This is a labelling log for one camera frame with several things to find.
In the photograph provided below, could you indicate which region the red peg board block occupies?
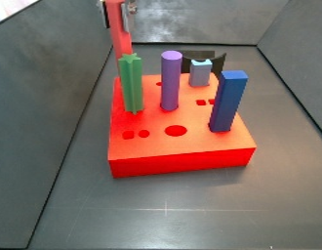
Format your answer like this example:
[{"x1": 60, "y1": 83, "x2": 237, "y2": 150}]
[{"x1": 108, "y1": 73, "x2": 257, "y2": 178}]

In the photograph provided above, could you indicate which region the red hexagon peg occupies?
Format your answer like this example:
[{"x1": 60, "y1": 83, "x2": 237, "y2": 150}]
[{"x1": 106, "y1": 0, "x2": 134, "y2": 60}]

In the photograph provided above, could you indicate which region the dark blue square peg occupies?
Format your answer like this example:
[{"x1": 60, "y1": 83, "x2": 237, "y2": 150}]
[{"x1": 209, "y1": 70, "x2": 249, "y2": 133}]

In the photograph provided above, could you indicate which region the light blue arch peg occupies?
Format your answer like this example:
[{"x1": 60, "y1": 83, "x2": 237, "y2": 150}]
[{"x1": 189, "y1": 60, "x2": 213, "y2": 87}]

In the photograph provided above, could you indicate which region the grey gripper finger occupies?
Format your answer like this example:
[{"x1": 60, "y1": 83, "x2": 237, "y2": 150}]
[
  {"x1": 122, "y1": 0, "x2": 138, "y2": 32},
  {"x1": 96, "y1": 0, "x2": 110, "y2": 28}
]

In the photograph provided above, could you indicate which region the green star peg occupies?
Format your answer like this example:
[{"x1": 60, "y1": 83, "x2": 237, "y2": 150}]
[{"x1": 119, "y1": 54, "x2": 143, "y2": 114}]

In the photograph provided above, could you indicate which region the purple cylinder peg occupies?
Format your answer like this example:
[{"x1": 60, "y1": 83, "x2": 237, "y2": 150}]
[{"x1": 161, "y1": 51, "x2": 183, "y2": 111}]

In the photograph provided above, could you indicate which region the black curved peg stand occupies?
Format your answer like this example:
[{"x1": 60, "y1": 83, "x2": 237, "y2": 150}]
[{"x1": 181, "y1": 50, "x2": 227, "y2": 77}]

